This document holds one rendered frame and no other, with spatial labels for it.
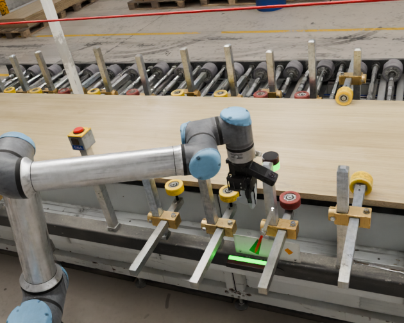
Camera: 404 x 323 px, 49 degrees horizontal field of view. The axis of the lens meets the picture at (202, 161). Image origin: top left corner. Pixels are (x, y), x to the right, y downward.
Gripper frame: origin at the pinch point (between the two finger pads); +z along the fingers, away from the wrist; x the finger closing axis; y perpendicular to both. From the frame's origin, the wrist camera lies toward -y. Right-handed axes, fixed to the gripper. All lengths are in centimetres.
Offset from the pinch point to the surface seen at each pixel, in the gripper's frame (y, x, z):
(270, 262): -7.2, 10.9, 14.9
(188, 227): 43, -23, 39
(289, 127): 4, -71, 11
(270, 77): 25, -115, 5
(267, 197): -2.8, -6.1, 0.9
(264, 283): -7.7, 20.2, 14.9
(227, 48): 48, -115, -13
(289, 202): -8.0, -15.9, 10.2
